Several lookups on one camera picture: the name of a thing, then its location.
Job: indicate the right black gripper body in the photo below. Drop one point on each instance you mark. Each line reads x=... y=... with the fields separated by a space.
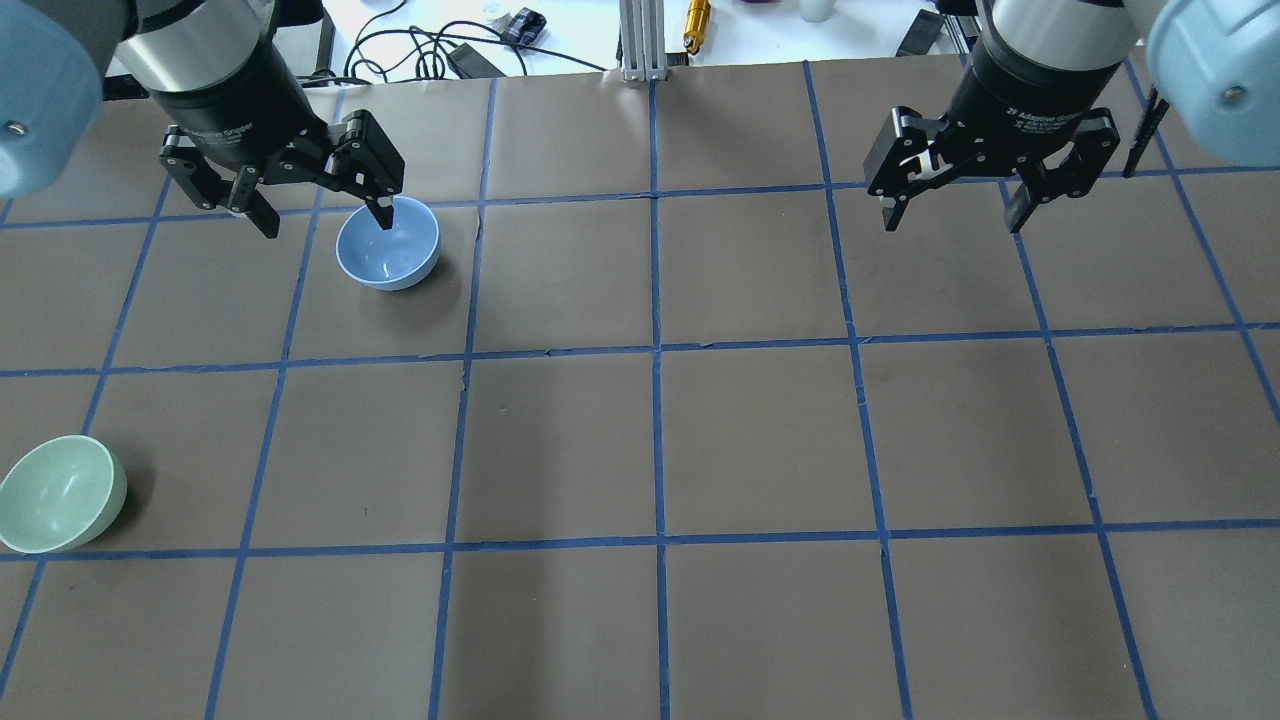
x=1020 y=100

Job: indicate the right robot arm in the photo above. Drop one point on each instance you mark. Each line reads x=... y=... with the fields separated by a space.
x=1213 y=62

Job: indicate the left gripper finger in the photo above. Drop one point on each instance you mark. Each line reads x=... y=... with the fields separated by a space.
x=188 y=167
x=360 y=160

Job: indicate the black power adapter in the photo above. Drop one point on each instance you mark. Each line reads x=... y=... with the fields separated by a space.
x=467 y=63

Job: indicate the brown gridded table mat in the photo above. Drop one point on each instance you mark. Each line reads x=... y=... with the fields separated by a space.
x=673 y=430

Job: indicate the small black device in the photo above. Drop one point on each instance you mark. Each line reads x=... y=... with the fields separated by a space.
x=524 y=28

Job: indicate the blue bowl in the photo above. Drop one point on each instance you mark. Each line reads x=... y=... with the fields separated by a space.
x=390 y=259

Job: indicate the green bowl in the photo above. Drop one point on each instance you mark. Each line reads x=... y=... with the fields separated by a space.
x=62 y=494

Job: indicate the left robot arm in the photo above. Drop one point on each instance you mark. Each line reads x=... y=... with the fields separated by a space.
x=55 y=56

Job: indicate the white cup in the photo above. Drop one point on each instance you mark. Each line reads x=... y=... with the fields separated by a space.
x=816 y=11

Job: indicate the aluminium extrusion post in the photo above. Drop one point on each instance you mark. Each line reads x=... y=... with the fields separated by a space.
x=643 y=41

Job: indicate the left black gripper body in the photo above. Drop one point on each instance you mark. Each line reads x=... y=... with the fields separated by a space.
x=232 y=112

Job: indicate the yellow cylindrical tool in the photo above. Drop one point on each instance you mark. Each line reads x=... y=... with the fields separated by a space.
x=696 y=24

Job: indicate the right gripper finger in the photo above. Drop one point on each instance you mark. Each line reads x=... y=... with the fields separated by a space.
x=913 y=154
x=1091 y=146

